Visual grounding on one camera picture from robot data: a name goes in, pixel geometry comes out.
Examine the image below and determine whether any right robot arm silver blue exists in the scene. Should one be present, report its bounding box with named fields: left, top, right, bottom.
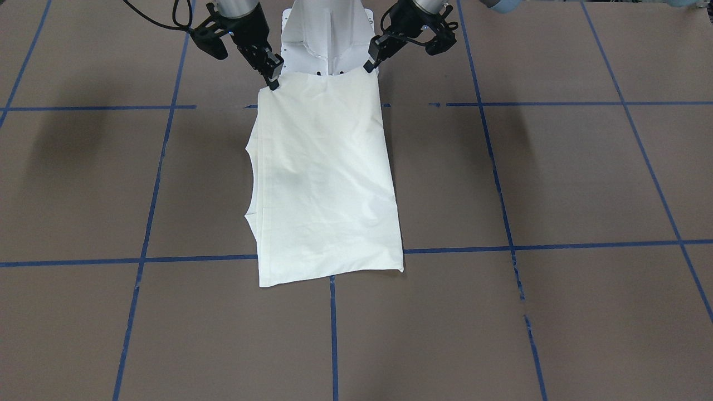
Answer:
left=189, top=1, right=284, bottom=91

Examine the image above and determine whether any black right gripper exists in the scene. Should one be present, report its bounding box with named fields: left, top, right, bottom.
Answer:
left=188, top=3, right=284, bottom=91

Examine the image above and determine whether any white long-sleeve cat shirt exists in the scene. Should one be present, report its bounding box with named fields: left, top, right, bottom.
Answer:
left=245, top=68, right=403, bottom=288

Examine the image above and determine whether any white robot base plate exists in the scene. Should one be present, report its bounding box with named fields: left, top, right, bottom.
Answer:
left=280, top=1, right=375, bottom=76

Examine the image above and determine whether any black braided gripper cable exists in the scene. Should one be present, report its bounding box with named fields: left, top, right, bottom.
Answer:
left=123, top=0, right=196, bottom=31

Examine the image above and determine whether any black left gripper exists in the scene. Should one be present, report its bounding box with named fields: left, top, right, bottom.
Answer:
left=363, top=1, right=458, bottom=73

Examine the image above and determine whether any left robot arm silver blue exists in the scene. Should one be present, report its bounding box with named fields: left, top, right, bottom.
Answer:
left=363, top=1, right=459, bottom=73

